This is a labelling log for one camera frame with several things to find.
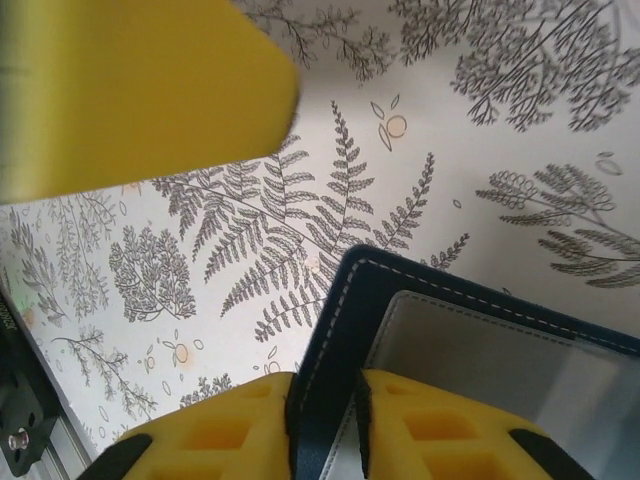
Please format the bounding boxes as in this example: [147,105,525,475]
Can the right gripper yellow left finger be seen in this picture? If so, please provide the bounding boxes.
[82,371,297,480]

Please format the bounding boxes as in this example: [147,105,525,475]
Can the navy blue card holder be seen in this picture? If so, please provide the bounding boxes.
[292,243,640,480]

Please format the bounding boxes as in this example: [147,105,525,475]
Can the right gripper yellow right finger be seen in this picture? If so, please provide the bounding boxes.
[354,368,597,480]

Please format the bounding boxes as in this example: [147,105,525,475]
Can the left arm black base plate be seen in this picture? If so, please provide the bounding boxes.
[0,287,62,477]

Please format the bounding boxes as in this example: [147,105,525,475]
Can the floral table cover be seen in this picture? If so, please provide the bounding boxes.
[0,0,640,480]

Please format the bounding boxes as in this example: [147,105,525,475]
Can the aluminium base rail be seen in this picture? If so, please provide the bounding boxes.
[27,412,104,480]

